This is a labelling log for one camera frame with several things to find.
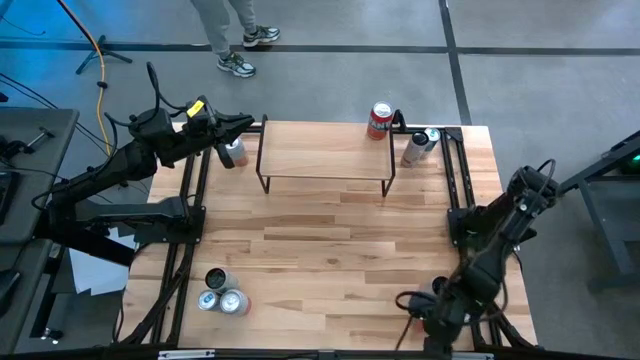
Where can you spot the wooden shelf black frame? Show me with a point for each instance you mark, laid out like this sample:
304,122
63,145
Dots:
325,150

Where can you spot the black tripod stand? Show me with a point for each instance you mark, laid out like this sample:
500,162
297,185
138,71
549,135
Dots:
100,46

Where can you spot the black diagonal support beam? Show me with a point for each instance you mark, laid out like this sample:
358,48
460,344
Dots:
90,245

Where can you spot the red Fanta can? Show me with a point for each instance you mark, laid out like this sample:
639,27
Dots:
379,122

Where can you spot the black aluminium rail frame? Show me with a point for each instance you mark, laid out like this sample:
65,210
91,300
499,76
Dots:
454,134

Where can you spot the white orange beverage can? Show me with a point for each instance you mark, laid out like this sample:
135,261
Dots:
238,154
234,302

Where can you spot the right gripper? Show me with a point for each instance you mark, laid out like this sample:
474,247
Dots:
452,312

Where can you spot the white paper sheets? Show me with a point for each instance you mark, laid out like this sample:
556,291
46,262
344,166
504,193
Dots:
92,272

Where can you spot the grey side table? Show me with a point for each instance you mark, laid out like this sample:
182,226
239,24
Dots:
55,130

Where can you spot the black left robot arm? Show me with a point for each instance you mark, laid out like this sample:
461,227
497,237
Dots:
125,165

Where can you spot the white Celsius can palm print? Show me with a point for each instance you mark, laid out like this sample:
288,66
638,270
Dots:
220,280

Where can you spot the black clamp tool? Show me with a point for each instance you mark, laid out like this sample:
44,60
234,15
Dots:
27,142

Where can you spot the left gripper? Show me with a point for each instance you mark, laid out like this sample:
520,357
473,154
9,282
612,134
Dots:
200,127

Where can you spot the table caster wheel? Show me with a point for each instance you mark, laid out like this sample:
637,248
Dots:
50,334

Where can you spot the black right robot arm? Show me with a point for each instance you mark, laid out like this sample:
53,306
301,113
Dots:
500,225

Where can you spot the dark grey metal stand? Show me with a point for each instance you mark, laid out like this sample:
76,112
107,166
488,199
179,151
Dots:
605,215

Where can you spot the silver table bracket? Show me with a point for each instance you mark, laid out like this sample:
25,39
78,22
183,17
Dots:
465,356
186,354

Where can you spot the person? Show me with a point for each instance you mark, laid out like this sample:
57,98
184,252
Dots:
215,25

